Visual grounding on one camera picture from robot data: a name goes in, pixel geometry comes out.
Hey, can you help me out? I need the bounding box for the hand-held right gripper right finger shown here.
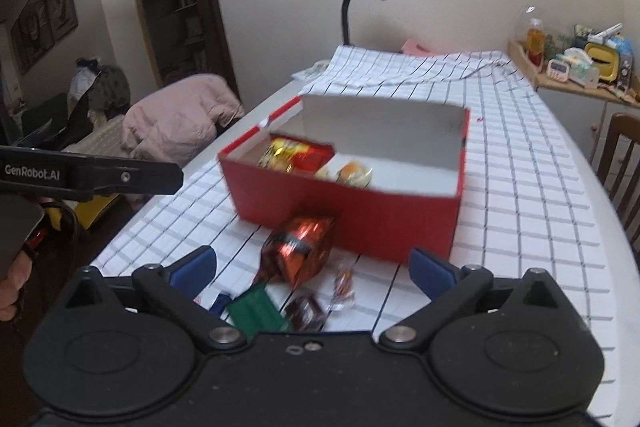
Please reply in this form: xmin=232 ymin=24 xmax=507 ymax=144
xmin=378 ymin=247 xmax=581 ymax=351

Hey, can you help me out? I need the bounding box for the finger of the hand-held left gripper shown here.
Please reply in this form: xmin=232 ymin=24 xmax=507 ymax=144
xmin=70 ymin=153 xmax=185 ymax=202

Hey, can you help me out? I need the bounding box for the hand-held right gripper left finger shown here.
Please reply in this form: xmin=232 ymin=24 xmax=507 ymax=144
xmin=62 ymin=246 xmax=248 ymax=351

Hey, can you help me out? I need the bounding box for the red cardboard box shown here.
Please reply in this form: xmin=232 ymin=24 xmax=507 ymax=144
xmin=218 ymin=94 xmax=471 ymax=264

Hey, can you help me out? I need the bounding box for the red-brown foil snack bag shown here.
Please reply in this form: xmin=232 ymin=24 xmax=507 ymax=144
xmin=251 ymin=215 xmax=337 ymax=289

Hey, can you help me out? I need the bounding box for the bun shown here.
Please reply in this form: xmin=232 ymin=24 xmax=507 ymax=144
xmin=319 ymin=160 xmax=374 ymax=188

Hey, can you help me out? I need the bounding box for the yellow and red snack packet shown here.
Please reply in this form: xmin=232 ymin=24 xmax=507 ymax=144
xmin=257 ymin=136 xmax=337 ymax=176

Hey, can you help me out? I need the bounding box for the person's left hand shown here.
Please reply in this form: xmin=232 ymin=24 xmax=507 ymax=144
xmin=0 ymin=252 xmax=33 ymax=323

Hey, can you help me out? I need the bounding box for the yellow plastic item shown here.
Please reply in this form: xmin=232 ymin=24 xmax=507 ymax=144
xmin=74 ymin=193 xmax=122 ymax=229

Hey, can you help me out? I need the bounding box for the cream quilted cushion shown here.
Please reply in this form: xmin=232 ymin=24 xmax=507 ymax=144
xmin=82 ymin=114 xmax=128 ymax=154

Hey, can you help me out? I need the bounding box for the green snack packet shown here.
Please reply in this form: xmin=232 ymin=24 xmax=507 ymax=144
xmin=226 ymin=283 xmax=292 ymax=341

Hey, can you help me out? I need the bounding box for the pink padded jacket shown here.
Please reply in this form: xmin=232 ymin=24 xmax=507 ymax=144
xmin=122 ymin=74 xmax=246 ymax=168

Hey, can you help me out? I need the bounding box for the small pink wrapped candy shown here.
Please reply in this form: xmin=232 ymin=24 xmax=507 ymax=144
xmin=329 ymin=268 xmax=357 ymax=312

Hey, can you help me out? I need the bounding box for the dark bags pile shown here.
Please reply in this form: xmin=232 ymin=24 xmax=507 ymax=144
xmin=67 ymin=58 xmax=132 ymax=118

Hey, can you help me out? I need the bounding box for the white checked tablecloth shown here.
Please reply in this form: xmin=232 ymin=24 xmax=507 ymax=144
xmin=90 ymin=44 xmax=622 ymax=418

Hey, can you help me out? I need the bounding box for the dark purple wrapped candy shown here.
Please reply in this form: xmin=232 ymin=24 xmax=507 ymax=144
xmin=284 ymin=294 xmax=329 ymax=331

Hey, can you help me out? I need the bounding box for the white sideboard cabinet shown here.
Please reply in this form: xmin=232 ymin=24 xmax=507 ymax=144
xmin=507 ymin=39 xmax=640 ymax=168

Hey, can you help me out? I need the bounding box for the wooden chair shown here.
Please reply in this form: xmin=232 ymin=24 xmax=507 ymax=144
xmin=589 ymin=112 xmax=640 ymax=254

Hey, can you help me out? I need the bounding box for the pink flat item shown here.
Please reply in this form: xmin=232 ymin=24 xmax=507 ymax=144
xmin=400 ymin=39 xmax=437 ymax=56

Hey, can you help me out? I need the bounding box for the white kitchen timer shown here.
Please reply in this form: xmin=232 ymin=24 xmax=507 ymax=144
xmin=547 ymin=58 xmax=571 ymax=82

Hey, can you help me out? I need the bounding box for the white tissue box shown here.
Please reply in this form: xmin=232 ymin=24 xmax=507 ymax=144
xmin=562 ymin=48 xmax=601 ymax=88

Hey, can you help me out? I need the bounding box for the orange drink bottle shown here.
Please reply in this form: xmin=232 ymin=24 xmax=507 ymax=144
xmin=526 ymin=17 xmax=546 ymax=68

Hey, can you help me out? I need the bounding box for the yellow tissue holder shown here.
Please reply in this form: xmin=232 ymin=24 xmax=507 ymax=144
xmin=584 ymin=42 xmax=624 ymax=84

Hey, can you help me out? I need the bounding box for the blue patterned carton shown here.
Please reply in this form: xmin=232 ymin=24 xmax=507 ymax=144
xmin=607 ymin=34 xmax=635 ymax=94

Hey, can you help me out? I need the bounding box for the dark framed wall picture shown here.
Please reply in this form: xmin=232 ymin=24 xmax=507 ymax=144
xmin=10 ymin=0 xmax=79 ymax=75

